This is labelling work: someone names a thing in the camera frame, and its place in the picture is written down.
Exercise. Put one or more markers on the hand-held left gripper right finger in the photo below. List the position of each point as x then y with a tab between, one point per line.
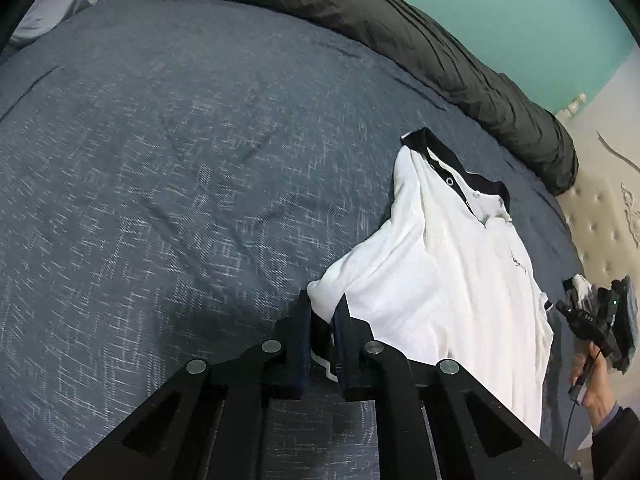
341	345

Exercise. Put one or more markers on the dark grey rolled duvet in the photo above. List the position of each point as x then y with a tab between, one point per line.
400	35

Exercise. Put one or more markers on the person's right hand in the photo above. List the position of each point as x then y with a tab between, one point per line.
600	390

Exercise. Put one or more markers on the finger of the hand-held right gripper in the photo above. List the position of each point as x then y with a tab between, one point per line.
569	315

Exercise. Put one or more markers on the stack of folded clothes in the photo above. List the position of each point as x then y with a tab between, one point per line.
582	285

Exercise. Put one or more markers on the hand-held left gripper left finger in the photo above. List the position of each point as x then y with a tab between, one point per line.
305	340

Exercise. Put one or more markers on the bed with blue sheet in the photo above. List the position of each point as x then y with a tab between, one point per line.
150	185

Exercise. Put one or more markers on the cream padded headboard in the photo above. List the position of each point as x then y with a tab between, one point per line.
600	220

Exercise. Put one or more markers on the white polo shirt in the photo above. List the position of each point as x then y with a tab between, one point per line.
450	285

